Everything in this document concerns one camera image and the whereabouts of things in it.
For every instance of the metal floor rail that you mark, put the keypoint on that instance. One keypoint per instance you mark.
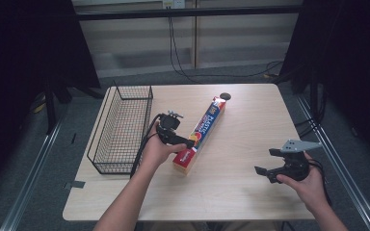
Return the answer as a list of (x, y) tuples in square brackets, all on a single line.
[(340, 173), (29, 179)]

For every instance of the black curtain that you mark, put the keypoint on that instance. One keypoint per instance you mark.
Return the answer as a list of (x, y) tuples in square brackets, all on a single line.
[(350, 64), (22, 64)]

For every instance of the black round table grommet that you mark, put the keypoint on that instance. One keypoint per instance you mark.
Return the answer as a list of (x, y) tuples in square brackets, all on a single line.
[(225, 96)]

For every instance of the black horizontal bar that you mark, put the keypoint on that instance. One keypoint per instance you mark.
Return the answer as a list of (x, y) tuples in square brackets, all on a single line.
[(189, 12)]

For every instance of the person's right hand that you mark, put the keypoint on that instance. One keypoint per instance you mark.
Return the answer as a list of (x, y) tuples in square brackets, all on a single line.
[(308, 189)]

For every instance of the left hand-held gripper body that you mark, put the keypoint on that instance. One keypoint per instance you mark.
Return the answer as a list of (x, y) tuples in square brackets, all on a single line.
[(168, 126)]

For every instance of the long plastic wrap box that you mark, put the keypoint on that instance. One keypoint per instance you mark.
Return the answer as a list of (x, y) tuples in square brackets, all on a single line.
[(202, 131)]

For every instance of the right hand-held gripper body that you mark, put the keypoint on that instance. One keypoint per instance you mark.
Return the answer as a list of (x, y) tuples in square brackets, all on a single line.
[(294, 160)]

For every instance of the grey tape strip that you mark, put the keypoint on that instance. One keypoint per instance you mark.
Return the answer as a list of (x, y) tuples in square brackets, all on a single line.
[(75, 184)]

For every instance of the person's left hand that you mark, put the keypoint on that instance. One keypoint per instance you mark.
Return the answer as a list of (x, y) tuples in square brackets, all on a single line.
[(155, 152)]

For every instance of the white wall socket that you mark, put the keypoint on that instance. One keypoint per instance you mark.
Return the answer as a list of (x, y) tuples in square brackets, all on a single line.
[(173, 3)]

